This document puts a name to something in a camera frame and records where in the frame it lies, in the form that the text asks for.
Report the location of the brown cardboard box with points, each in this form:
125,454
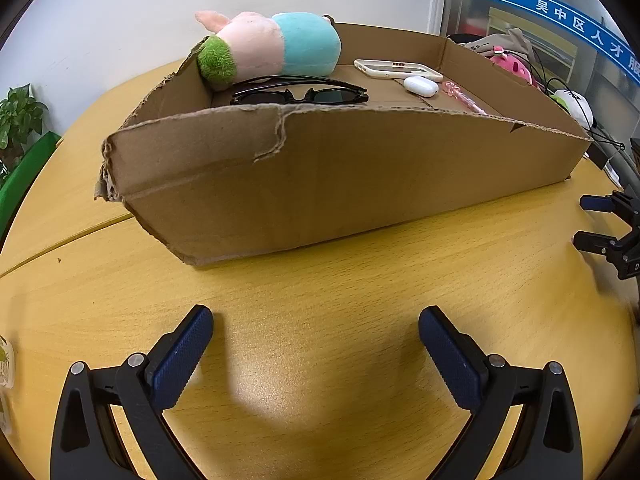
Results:
325,185

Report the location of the green potted plant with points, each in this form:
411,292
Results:
20,115

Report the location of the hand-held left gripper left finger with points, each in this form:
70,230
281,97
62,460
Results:
180,356

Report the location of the pink plush toy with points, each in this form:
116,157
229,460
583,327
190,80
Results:
515,65

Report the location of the green plant stand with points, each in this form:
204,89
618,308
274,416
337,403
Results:
25,172

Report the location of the green printed paper cup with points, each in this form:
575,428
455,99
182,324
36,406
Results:
5,360
4,410

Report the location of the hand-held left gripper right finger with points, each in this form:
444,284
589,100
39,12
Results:
452,356

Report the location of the grey printed cloth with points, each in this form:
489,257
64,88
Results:
500,42

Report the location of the white earbuds case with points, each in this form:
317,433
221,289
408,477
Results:
420,85

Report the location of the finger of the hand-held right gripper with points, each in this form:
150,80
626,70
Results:
594,202
592,242

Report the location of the blue banner sign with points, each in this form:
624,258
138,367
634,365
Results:
550,10

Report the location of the white phone case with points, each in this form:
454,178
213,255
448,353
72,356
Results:
364,67

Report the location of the pink pen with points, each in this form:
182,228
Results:
457,93

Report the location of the pink and blue plush pig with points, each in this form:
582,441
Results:
300,45

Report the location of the black sunglasses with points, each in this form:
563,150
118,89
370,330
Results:
330,95

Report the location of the white panda plush toy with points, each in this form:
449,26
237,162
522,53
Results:
570,103

